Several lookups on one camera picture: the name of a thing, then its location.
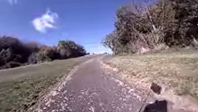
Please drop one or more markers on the grey asphalt path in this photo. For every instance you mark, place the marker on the grey asphalt path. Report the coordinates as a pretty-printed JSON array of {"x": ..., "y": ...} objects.
[{"x": 89, "y": 89}]

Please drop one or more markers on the row of tall trees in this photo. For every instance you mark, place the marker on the row of tall trees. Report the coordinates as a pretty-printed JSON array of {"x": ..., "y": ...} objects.
[{"x": 164, "y": 20}]

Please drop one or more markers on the wood of dark trees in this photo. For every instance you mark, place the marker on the wood of dark trees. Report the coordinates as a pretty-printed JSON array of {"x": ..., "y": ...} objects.
[{"x": 23, "y": 52}]

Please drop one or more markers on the dry grass verge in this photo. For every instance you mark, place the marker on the dry grass verge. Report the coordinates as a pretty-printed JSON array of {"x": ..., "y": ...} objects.
[{"x": 174, "y": 70}]

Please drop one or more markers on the grass field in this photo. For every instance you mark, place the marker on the grass field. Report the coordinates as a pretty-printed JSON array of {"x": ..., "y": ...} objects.
[{"x": 18, "y": 84}]

